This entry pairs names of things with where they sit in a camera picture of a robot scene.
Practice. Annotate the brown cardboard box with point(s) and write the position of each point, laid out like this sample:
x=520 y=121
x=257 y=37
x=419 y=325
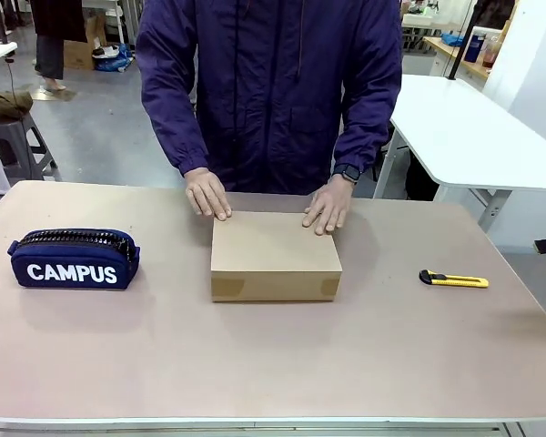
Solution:
x=273 y=250

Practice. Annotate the person's right forearm navy sleeve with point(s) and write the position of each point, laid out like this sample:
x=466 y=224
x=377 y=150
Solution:
x=177 y=136

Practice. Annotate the person's left forearm navy sleeve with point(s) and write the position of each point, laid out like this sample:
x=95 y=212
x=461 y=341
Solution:
x=361 y=132

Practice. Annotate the person's left hand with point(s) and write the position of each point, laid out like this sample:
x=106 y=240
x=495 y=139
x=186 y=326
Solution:
x=330 y=205

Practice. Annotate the person's right hand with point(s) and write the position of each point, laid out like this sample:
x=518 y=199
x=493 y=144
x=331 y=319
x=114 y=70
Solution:
x=205 y=191

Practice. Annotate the yellow black utility knife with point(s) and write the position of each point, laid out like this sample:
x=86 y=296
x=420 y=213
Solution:
x=459 y=281

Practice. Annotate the white side table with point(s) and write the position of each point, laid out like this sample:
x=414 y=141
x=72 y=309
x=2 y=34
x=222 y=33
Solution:
x=459 y=132

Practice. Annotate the red orange bottle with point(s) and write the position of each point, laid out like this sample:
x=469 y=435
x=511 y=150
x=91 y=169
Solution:
x=490 y=52

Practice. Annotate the dark blue bottle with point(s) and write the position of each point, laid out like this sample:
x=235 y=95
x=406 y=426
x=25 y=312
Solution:
x=473 y=47

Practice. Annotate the black pole stand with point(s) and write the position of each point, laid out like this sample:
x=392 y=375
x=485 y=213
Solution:
x=462 y=41

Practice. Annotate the wooden top workbench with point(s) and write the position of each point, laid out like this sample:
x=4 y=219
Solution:
x=437 y=50

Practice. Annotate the blue cloth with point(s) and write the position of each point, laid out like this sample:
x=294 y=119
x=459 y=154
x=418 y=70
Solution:
x=452 y=38

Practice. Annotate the black smartwatch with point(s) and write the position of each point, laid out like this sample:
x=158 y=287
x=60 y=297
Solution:
x=347 y=173

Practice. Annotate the person's navy jacket torso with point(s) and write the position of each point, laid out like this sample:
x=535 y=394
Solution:
x=273 y=91

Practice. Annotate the blue plastic bag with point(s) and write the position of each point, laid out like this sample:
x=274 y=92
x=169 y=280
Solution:
x=114 y=59

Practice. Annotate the navy CAMPUS pencil case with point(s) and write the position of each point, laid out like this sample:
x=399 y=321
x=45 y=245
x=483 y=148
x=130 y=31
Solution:
x=73 y=264

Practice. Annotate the background cardboard carton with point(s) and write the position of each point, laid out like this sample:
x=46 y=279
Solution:
x=77 y=52

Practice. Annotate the grey step stool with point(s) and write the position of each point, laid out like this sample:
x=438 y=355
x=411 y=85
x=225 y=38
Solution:
x=23 y=145

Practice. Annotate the background person dark clothes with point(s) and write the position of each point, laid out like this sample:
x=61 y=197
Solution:
x=50 y=41

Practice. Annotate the olive green bag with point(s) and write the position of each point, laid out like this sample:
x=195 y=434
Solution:
x=9 y=104

